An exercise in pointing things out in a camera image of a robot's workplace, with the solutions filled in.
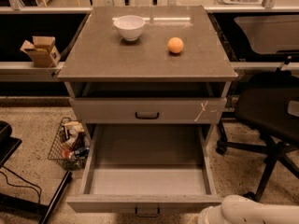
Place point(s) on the wire basket with items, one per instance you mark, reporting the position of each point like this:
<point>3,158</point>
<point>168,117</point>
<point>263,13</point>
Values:
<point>70,147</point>

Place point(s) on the open cardboard box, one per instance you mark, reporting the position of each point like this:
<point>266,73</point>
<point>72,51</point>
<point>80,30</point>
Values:
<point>42,51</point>

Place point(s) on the orange fruit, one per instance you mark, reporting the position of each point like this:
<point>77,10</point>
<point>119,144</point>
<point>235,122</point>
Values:
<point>175,45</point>

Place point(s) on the grey drawer cabinet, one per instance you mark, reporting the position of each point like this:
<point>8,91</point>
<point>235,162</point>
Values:
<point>104,65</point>

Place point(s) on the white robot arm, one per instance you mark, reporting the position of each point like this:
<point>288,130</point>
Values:
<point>235,209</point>

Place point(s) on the black office chair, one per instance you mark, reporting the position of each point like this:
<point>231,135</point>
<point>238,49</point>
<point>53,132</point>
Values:
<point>266,105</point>

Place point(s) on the white ceramic bowl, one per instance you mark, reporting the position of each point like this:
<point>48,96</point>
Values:
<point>129,27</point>

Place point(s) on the grey drawer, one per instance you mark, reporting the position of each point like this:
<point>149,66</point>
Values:
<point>149,110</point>
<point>146,170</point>

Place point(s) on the black stand base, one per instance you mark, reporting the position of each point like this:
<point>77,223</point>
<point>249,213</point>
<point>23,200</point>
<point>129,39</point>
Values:
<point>8,146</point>

